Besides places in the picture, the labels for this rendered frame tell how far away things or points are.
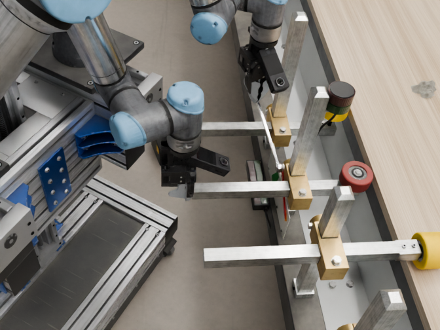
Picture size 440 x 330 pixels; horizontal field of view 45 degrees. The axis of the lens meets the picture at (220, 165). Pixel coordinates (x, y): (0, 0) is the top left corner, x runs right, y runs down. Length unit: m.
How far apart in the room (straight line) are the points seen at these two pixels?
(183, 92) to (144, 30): 2.21
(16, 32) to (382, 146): 0.98
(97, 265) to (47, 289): 0.18
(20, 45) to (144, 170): 1.71
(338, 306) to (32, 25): 1.04
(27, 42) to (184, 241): 1.55
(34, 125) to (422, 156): 0.99
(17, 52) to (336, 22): 1.25
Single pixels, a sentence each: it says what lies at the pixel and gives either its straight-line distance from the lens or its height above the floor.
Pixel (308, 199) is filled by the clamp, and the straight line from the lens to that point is 1.32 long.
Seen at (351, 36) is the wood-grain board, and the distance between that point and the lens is 1.81.
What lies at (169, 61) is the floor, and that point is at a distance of 3.03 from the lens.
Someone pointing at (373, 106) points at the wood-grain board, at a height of 0.90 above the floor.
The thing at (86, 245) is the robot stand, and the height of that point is 0.21.
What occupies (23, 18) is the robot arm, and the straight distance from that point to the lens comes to 0.79.
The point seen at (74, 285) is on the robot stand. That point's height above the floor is 0.21.
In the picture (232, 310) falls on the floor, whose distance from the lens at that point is 2.10.
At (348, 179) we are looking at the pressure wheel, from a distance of 1.34.
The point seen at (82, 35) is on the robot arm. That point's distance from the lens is 1.01.
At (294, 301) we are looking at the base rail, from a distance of 1.36.
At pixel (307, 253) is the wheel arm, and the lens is 1.12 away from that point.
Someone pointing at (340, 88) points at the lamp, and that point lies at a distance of 1.19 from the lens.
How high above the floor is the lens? 1.89
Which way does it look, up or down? 49 degrees down
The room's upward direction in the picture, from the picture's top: 7 degrees clockwise
